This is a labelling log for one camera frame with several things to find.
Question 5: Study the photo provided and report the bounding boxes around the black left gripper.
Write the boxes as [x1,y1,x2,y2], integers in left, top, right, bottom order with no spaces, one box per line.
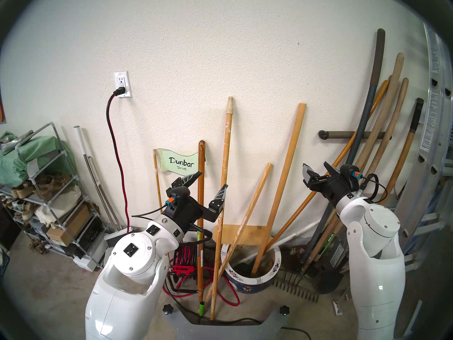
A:
[164,171,229,238]

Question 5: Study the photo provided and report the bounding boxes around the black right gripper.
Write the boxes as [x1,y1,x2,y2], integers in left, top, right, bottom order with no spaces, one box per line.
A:
[302,161,362,208]

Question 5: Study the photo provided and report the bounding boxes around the thick light wooden pole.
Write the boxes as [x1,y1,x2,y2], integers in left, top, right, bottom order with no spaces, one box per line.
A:
[251,103,307,277]

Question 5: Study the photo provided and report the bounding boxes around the paint-speckled pole with threaded tip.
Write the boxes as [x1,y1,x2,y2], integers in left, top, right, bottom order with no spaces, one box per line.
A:
[210,97,234,321]

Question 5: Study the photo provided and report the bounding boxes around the floral ceramic pot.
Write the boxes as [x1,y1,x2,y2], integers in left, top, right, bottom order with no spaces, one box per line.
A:
[221,244,282,294]

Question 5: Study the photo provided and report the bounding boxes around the brown stick with hole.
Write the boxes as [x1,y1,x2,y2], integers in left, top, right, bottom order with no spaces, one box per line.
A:
[197,140,206,302]

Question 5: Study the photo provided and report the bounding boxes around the Dunbar Drive flag sign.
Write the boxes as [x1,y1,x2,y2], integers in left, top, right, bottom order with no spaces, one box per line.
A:
[153,148,200,207]

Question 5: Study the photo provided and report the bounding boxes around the thin square wooden stick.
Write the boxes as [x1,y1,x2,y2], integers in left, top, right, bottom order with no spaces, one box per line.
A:
[205,163,274,304]

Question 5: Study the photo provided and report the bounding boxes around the plywood board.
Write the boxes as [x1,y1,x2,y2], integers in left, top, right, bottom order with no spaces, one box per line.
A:
[213,225,273,247]

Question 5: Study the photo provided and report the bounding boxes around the white floor tool head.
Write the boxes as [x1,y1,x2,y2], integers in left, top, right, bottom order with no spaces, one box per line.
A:
[103,227,133,251]

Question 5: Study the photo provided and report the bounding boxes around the chrome metal rod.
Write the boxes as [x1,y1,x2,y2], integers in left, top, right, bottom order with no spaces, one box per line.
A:
[84,155,122,232]

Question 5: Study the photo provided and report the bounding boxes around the black shovel blade with stickers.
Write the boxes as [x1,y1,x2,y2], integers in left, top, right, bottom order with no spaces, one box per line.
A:
[306,231,349,294]

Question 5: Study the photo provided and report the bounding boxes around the black rod with green tip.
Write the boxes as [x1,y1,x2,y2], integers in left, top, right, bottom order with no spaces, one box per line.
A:
[196,229,207,317]

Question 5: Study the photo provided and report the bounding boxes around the black box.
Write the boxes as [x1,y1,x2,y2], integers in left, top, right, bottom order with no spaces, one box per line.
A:
[65,219,105,258]

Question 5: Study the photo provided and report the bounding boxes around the metal rake head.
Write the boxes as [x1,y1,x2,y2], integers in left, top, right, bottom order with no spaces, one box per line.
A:
[273,272,320,304]

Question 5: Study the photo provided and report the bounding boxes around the aluminium ladder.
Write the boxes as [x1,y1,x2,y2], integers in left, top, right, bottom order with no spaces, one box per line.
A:
[333,22,453,338]

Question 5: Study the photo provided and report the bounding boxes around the white plastic box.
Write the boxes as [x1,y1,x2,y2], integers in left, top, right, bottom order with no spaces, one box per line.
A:
[72,242,107,272]

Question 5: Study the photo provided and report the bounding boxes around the white and metal poles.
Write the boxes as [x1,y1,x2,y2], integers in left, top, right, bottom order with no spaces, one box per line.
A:
[73,126,119,232]

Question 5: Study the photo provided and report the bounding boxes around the brown cardboard box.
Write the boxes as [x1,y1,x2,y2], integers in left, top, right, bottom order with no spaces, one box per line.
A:
[45,204,91,246]

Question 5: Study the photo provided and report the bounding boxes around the grey metal shoe rack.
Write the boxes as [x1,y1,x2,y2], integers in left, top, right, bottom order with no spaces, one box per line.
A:
[0,121,108,269]

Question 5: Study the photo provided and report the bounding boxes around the white cloth bag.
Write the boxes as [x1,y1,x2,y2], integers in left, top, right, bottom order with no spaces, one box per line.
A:
[34,185,82,223]

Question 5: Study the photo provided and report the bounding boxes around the tan woven sandal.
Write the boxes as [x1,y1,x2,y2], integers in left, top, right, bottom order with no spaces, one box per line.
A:
[9,182,38,198]
[34,174,71,191]

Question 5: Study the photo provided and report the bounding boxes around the green checkered cloth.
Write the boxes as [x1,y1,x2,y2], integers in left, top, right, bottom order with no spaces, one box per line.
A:
[0,130,76,187]

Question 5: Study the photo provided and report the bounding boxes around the silver glitter shoe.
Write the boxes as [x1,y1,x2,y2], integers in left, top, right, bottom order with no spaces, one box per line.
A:
[0,129,35,155]

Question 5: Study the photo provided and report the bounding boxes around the dark blue crate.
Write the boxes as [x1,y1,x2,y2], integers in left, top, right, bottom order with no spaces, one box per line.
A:
[0,245,10,283]

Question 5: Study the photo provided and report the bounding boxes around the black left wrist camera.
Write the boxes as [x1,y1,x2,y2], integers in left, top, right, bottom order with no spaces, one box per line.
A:
[166,186,191,210]

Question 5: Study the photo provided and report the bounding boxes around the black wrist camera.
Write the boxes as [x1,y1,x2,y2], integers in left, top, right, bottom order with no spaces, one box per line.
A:
[339,164,363,182]
[166,186,191,210]

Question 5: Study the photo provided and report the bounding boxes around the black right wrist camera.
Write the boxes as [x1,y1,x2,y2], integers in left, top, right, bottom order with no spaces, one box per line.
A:
[339,164,363,182]

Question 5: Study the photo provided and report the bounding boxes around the grey wall hook bar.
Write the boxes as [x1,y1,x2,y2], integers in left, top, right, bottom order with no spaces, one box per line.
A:
[318,130,392,141]

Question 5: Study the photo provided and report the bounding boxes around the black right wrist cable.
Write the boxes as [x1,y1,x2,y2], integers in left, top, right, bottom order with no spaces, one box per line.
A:
[357,173,380,203]

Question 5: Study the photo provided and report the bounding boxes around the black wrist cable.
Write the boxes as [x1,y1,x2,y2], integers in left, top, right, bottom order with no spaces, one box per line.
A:
[131,205,166,219]
[357,173,380,203]

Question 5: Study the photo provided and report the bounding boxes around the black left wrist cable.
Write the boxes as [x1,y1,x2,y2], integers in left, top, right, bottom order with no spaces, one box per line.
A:
[131,205,166,219]

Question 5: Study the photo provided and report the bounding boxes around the red extension cord reel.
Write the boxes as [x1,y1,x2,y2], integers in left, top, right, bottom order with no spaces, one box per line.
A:
[163,241,241,307]

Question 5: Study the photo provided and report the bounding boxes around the wooden handle with black grip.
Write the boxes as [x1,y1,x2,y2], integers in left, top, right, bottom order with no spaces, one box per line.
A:
[382,98,424,205]

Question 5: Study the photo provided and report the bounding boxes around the long pale wooden handle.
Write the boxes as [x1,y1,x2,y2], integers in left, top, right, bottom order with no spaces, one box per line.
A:
[303,53,405,272]

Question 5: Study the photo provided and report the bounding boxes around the shorter pale wooden handle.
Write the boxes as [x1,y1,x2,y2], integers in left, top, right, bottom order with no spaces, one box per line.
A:
[365,78,409,177]

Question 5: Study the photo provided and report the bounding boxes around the dark handle with grey grip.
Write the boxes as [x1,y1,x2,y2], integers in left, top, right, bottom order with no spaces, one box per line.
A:
[301,28,385,274]

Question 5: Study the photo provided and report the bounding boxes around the black red power cord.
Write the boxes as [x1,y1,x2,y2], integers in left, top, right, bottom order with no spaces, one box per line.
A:
[106,89,131,233]

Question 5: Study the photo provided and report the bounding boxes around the black floor cable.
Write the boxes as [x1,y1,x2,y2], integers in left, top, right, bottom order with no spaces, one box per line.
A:
[165,272,264,326]

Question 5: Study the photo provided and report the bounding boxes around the white wall outlet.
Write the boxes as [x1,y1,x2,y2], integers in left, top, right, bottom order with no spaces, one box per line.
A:
[113,71,133,98]

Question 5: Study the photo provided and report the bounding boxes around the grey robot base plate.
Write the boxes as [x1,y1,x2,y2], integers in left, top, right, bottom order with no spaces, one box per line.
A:
[162,304,291,340]

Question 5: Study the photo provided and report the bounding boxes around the brown strappy sandal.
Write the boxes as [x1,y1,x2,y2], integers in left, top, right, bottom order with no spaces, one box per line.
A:
[28,237,48,254]

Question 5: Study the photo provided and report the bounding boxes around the white strappy sandal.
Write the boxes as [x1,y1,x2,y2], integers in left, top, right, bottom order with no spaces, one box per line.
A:
[12,199,34,219]

